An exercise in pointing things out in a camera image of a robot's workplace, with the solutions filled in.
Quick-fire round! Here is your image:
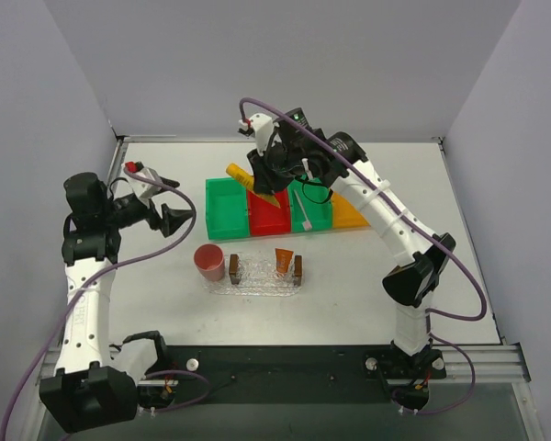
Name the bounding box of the aluminium table edge rail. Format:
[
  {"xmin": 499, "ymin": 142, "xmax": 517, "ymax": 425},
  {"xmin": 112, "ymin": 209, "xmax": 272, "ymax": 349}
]
[{"xmin": 107, "ymin": 134, "xmax": 445, "ymax": 181}]

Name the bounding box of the clear textured glass tray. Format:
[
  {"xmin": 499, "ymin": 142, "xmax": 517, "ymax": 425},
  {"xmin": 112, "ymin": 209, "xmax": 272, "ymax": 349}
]
[{"xmin": 202, "ymin": 253, "xmax": 304, "ymax": 297}]

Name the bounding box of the red plastic bin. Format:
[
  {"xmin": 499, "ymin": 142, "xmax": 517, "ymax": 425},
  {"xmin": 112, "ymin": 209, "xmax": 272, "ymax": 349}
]
[{"xmin": 247, "ymin": 190, "xmax": 291, "ymax": 236}]

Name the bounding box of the left brown tray handle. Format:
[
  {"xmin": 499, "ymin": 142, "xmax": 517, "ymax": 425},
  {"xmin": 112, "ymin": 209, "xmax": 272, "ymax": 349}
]
[{"xmin": 228, "ymin": 254, "xmax": 241, "ymax": 285}]

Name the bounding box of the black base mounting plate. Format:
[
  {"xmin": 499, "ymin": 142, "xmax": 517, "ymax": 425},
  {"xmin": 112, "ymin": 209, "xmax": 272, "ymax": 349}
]
[{"xmin": 139, "ymin": 345, "xmax": 446, "ymax": 408}]

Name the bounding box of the green plastic bin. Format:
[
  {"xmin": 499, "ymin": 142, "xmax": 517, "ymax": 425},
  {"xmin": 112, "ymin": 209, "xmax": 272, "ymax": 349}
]
[
  {"xmin": 206, "ymin": 177, "xmax": 250, "ymax": 241},
  {"xmin": 287, "ymin": 180, "xmax": 332, "ymax": 233}
]

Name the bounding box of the purple cable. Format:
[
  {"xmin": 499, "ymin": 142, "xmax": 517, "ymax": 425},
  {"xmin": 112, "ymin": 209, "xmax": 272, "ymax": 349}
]
[
  {"xmin": 0, "ymin": 167, "xmax": 212, "ymax": 441},
  {"xmin": 237, "ymin": 97, "xmax": 489, "ymax": 417}
]

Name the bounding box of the right green plastic bin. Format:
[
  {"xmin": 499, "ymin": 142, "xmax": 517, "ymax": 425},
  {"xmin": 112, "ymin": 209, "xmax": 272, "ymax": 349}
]
[{"xmin": 287, "ymin": 180, "xmax": 332, "ymax": 233}]

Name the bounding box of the orange toothpaste tube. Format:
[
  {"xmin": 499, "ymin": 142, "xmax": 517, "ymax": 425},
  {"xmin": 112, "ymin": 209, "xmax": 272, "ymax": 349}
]
[{"xmin": 275, "ymin": 248, "xmax": 294, "ymax": 277}]

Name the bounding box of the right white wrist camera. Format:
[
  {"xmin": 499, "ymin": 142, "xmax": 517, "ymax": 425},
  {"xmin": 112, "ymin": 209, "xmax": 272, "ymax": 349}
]
[{"xmin": 239, "ymin": 113, "xmax": 276, "ymax": 156}]

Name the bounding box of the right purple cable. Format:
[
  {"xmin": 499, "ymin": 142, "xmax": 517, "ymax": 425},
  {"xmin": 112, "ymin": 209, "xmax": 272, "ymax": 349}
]
[{"xmin": 237, "ymin": 97, "xmax": 489, "ymax": 417}]

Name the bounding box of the orange plastic bin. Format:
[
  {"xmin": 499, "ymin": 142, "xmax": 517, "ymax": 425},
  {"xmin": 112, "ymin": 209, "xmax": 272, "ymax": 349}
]
[{"xmin": 331, "ymin": 193, "xmax": 369, "ymax": 229}]

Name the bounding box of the front aluminium rail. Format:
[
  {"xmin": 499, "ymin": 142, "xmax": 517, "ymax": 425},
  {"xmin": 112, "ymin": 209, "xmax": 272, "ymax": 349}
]
[{"xmin": 35, "ymin": 342, "xmax": 533, "ymax": 387}]

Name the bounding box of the right brown tray handle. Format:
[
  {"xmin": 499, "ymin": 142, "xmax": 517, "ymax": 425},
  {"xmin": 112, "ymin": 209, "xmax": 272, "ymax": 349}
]
[{"xmin": 292, "ymin": 254, "xmax": 303, "ymax": 287}]

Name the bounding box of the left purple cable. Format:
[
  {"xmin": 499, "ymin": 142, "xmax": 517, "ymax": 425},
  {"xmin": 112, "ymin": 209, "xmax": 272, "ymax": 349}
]
[{"xmin": 0, "ymin": 167, "xmax": 212, "ymax": 441}]

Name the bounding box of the yellow toothpaste tube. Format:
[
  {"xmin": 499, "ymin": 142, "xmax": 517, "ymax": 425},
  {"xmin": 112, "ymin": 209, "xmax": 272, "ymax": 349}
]
[{"xmin": 226, "ymin": 163, "xmax": 280, "ymax": 208}]

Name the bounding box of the pink plastic cup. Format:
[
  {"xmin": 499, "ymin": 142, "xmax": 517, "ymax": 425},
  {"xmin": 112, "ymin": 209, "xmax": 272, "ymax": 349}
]
[{"xmin": 194, "ymin": 243, "xmax": 225, "ymax": 282}]

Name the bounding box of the white toothbrush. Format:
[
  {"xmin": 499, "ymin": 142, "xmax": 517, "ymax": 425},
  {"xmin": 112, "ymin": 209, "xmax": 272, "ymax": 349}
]
[{"xmin": 294, "ymin": 190, "xmax": 312, "ymax": 232}]

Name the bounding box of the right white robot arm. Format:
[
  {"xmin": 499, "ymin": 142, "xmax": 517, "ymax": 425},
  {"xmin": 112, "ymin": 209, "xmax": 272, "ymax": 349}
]
[{"xmin": 239, "ymin": 108, "xmax": 455, "ymax": 356}]

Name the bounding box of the left green plastic bin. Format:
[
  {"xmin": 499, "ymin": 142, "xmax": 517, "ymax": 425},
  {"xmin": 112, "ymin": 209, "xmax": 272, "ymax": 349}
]
[{"xmin": 206, "ymin": 177, "xmax": 250, "ymax": 241}]

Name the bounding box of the brown tray handle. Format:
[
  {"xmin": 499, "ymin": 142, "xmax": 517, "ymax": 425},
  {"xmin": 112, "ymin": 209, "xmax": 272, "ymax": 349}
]
[
  {"xmin": 292, "ymin": 254, "xmax": 303, "ymax": 287},
  {"xmin": 228, "ymin": 254, "xmax": 241, "ymax": 285}
]

